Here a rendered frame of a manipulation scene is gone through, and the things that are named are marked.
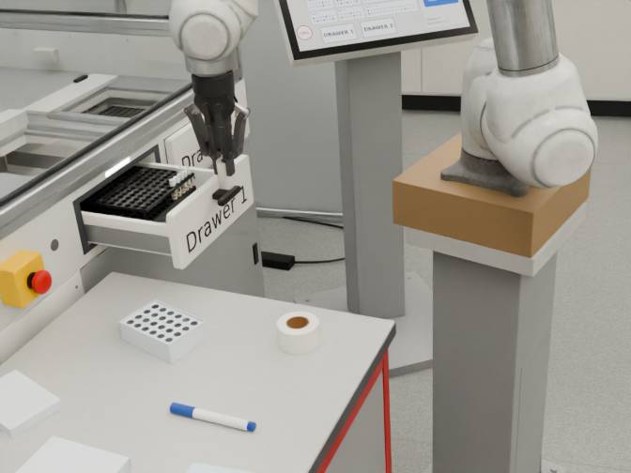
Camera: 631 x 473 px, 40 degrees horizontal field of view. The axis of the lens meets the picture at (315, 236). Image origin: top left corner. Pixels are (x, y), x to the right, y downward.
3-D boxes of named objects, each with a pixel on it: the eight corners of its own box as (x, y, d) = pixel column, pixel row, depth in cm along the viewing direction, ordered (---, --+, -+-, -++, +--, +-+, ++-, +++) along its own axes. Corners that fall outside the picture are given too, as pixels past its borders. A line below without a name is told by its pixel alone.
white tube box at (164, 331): (207, 339, 144) (205, 320, 142) (172, 364, 138) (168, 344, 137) (158, 317, 151) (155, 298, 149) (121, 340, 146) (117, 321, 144)
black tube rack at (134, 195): (197, 201, 175) (193, 172, 172) (151, 240, 161) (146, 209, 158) (107, 189, 183) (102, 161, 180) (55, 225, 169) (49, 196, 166)
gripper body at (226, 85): (242, 65, 154) (247, 114, 159) (201, 63, 157) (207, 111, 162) (223, 78, 148) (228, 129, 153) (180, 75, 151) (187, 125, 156)
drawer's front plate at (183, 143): (238, 139, 210) (234, 97, 204) (177, 188, 186) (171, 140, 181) (233, 139, 210) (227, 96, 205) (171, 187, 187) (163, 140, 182)
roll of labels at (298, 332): (327, 335, 143) (325, 314, 141) (309, 358, 137) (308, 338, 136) (289, 328, 146) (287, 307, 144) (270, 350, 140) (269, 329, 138)
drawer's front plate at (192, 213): (253, 203, 177) (248, 153, 172) (181, 270, 154) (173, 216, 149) (246, 202, 178) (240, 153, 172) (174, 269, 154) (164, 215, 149)
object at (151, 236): (241, 198, 176) (238, 171, 173) (176, 257, 155) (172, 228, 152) (82, 178, 190) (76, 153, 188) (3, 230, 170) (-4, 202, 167)
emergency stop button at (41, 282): (56, 287, 144) (52, 267, 142) (41, 299, 141) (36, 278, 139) (42, 284, 145) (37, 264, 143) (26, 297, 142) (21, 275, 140)
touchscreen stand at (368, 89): (480, 355, 262) (491, 22, 215) (341, 389, 251) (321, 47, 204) (415, 278, 305) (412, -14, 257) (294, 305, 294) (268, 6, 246)
